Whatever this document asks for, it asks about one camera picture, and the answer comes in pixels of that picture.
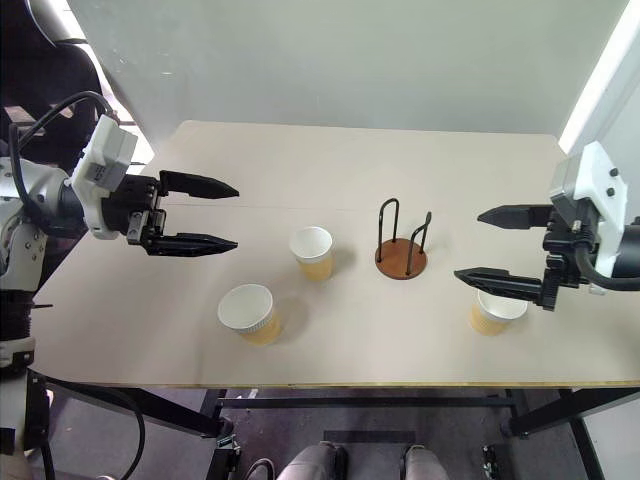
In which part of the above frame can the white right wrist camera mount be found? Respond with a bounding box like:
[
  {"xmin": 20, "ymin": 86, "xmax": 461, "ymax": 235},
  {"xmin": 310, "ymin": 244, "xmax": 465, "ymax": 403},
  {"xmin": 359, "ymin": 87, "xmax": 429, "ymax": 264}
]
[{"xmin": 548, "ymin": 141, "xmax": 629, "ymax": 277}]

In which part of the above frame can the grey rounded shape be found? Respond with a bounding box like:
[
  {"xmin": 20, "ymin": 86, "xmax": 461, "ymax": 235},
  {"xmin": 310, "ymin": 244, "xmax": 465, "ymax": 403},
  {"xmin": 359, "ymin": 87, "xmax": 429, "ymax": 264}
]
[
  {"xmin": 276, "ymin": 443, "xmax": 347, "ymax": 480},
  {"xmin": 403, "ymin": 443, "xmax": 452, "ymax": 480}
]

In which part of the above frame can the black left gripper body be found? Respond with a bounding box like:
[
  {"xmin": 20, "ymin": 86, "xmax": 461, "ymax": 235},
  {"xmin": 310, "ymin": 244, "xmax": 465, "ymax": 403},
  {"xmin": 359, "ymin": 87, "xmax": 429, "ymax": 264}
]
[{"xmin": 99, "ymin": 174, "xmax": 169, "ymax": 249}]

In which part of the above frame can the brown wire cup holder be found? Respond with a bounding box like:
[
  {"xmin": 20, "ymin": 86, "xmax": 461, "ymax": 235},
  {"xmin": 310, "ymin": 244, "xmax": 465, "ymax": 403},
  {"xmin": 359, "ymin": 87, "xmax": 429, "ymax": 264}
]
[{"xmin": 374, "ymin": 198, "xmax": 433, "ymax": 282}]

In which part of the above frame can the dark shoe with white sole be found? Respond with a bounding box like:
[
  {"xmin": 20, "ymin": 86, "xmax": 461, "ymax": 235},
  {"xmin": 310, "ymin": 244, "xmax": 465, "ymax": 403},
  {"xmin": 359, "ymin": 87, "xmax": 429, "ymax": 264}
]
[{"xmin": 243, "ymin": 458, "xmax": 277, "ymax": 480}]

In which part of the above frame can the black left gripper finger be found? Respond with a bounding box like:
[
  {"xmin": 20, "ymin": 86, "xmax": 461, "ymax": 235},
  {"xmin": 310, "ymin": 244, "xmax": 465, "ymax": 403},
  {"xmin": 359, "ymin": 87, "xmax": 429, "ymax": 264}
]
[
  {"xmin": 147, "ymin": 231, "xmax": 239, "ymax": 258},
  {"xmin": 158, "ymin": 170, "xmax": 240, "ymax": 201}
]

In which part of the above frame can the tan paper cup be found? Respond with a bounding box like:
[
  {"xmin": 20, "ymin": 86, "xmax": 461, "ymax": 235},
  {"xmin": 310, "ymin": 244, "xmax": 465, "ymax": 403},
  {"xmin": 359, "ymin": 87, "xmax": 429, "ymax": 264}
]
[
  {"xmin": 288, "ymin": 226, "xmax": 336, "ymax": 283},
  {"xmin": 217, "ymin": 283, "xmax": 283, "ymax": 347},
  {"xmin": 469, "ymin": 289, "xmax": 529, "ymax": 337}
]

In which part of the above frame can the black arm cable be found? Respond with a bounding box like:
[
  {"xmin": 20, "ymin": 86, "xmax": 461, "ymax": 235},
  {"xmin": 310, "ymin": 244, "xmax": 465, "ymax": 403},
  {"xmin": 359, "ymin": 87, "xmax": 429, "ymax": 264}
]
[
  {"xmin": 573, "ymin": 239, "xmax": 640, "ymax": 292},
  {"xmin": 7, "ymin": 91, "xmax": 121, "ymax": 236}
]

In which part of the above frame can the black floor cable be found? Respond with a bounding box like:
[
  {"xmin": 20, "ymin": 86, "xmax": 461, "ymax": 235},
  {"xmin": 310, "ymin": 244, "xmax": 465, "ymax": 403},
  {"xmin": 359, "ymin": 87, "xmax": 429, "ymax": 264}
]
[{"xmin": 44, "ymin": 377, "xmax": 147, "ymax": 480}]

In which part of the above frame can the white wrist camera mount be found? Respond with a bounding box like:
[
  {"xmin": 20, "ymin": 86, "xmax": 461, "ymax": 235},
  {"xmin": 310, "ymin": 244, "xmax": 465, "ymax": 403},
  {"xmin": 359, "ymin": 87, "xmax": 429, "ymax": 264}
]
[
  {"xmin": 69, "ymin": 114, "xmax": 139, "ymax": 239},
  {"xmin": 548, "ymin": 141, "xmax": 629, "ymax": 277}
]

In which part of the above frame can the black office chair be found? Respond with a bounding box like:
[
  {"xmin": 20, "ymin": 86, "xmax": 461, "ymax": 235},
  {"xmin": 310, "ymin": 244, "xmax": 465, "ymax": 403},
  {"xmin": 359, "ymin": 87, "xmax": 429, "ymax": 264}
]
[{"xmin": 0, "ymin": 0, "xmax": 109, "ymax": 166}]

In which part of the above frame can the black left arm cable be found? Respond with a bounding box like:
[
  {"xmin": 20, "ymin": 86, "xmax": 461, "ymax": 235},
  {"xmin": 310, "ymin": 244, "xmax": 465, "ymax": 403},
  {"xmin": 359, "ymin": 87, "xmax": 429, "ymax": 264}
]
[{"xmin": 7, "ymin": 91, "xmax": 121, "ymax": 236}]

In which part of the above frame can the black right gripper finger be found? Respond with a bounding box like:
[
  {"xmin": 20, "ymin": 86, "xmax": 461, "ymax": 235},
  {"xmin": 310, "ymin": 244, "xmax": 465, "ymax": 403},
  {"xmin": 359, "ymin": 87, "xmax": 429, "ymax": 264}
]
[
  {"xmin": 477, "ymin": 203, "xmax": 552, "ymax": 232},
  {"xmin": 453, "ymin": 267, "xmax": 545, "ymax": 304}
]

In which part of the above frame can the black metal table frame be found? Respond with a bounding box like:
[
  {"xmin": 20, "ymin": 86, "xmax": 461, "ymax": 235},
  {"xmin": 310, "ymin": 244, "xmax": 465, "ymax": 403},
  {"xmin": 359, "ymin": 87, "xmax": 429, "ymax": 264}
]
[{"xmin": 29, "ymin": 372, "xmax": 640, "ymax": 480}]

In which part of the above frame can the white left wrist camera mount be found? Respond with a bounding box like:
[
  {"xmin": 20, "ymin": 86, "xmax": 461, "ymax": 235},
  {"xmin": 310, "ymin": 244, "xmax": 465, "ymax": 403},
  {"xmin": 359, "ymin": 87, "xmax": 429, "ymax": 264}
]
[{"xmin": 69, "ymin": 114, "xmax": 139, "ymax": 239}]

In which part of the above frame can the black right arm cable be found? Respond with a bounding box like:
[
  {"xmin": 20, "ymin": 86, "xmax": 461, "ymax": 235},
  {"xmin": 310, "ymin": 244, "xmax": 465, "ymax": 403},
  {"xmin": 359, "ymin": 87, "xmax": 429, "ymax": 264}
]
[{"xmin": 573, "ymin": 239, "xmax": 640, "ymax": 292}]

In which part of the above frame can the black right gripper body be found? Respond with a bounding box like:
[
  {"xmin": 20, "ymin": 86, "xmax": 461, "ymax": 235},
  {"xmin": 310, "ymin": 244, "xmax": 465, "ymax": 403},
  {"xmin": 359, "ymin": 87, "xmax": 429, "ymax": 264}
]
[{"xmin": 539, "ymin": 204, "xmax": 600, "ymax": 312}]

